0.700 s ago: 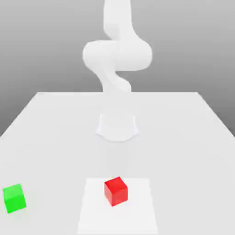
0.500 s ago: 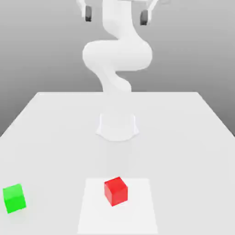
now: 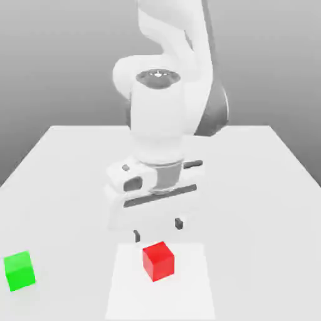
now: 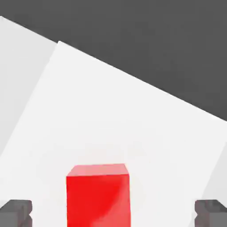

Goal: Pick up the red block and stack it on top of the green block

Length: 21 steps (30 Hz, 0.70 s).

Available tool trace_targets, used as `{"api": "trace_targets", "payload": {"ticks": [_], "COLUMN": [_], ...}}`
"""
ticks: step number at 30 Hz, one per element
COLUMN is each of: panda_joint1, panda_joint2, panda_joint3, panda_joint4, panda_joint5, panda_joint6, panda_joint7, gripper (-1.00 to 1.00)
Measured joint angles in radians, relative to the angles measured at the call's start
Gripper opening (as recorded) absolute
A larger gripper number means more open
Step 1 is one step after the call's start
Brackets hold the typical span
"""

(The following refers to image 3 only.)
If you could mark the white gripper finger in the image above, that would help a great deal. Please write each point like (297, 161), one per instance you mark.
(136, 236)
(178, 223)

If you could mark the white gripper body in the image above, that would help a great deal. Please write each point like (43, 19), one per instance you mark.
(150, 213)

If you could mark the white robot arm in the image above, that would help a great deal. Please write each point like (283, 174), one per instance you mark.
(155, 112)

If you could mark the small red cube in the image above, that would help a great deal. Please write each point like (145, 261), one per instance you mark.
(158, 263)

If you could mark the small green cube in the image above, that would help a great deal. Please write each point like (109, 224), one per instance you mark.
(19, 272)

